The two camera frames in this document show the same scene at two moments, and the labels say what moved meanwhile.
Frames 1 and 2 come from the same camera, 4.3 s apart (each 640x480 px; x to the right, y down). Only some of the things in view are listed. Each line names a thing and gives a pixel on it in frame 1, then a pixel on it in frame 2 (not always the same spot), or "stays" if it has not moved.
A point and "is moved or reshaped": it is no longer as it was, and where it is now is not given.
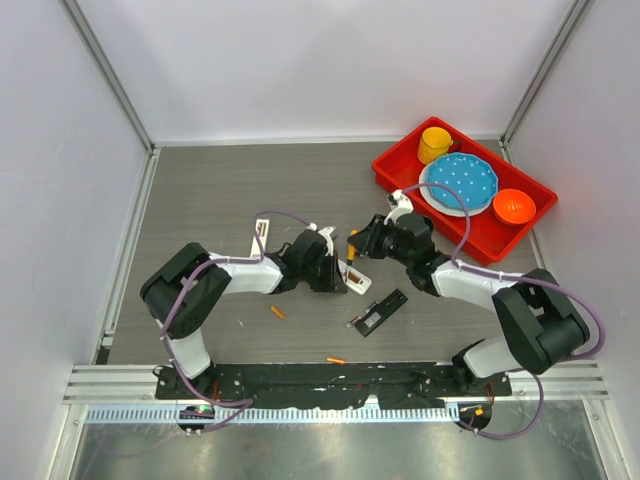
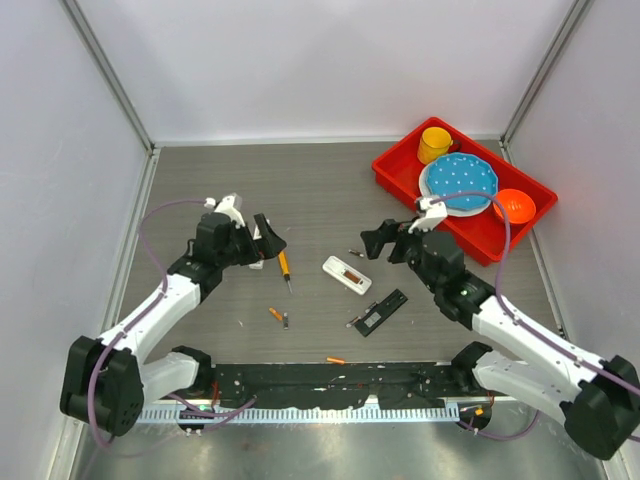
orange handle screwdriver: [352, 252] is moved or reshaped
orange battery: [336, 359] stays
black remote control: [376, 316] stays
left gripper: [332, 281] -> [270, 244]
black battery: [368, 309] stays
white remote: [354, 279] stays
